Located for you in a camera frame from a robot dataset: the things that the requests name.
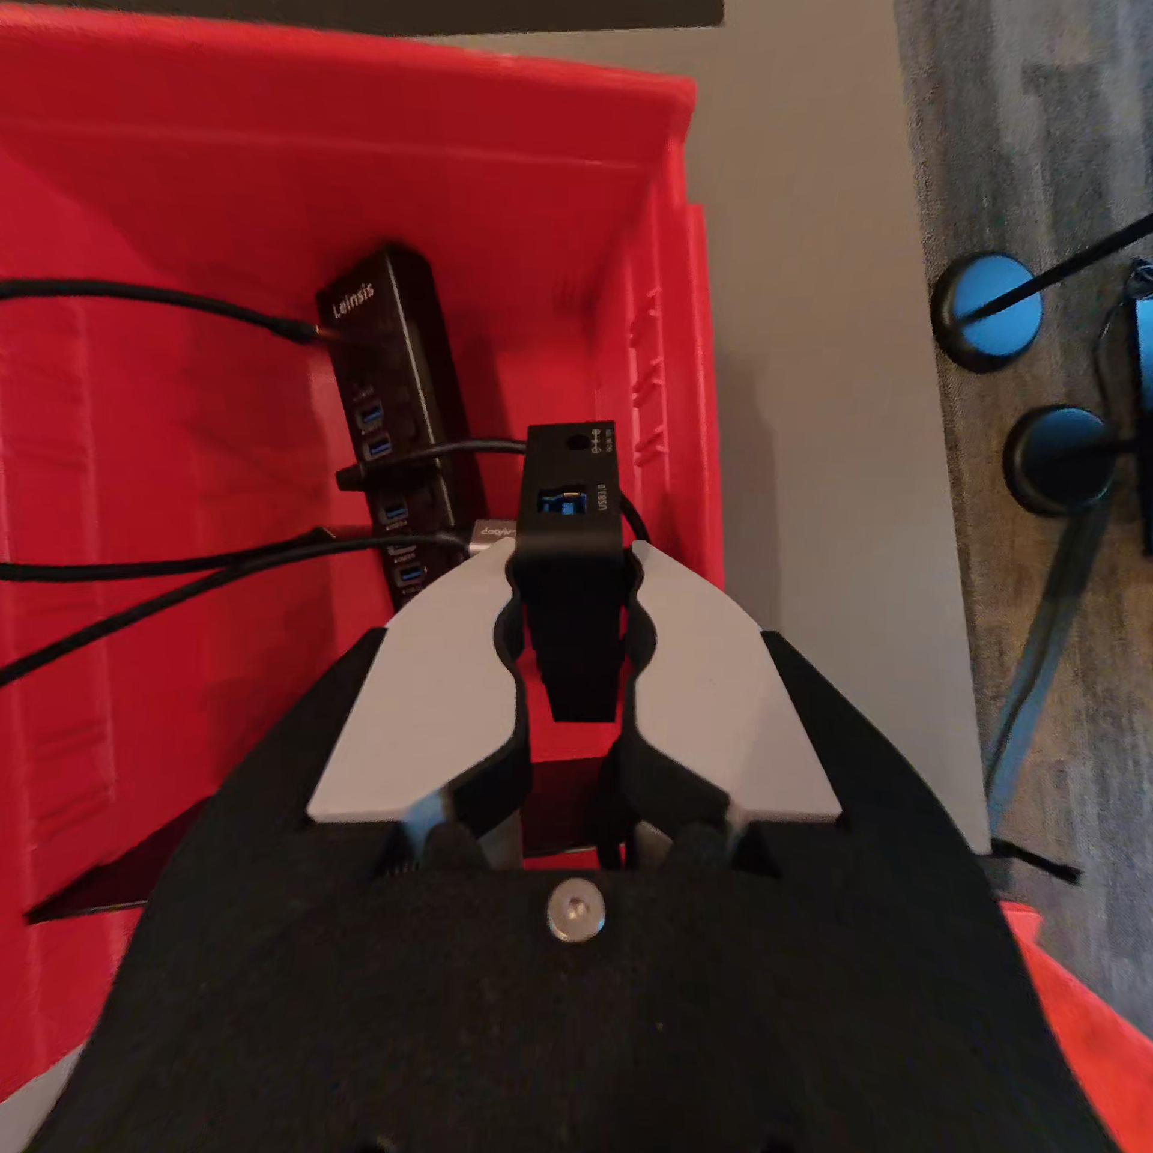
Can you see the dark round stand base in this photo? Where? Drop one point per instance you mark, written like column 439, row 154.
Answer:
column 1058, row 459

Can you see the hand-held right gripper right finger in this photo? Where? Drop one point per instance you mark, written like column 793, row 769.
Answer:
column 720, row 703

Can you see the blue round stand base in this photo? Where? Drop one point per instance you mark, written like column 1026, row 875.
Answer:
column 985, row 311

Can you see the long black USB hub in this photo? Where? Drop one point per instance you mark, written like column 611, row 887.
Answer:
column 396, row 378

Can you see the thin black rod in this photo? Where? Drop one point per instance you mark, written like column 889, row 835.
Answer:
column 1072, row 265

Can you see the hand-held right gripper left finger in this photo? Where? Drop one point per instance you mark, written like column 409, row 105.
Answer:
column 423, row 685

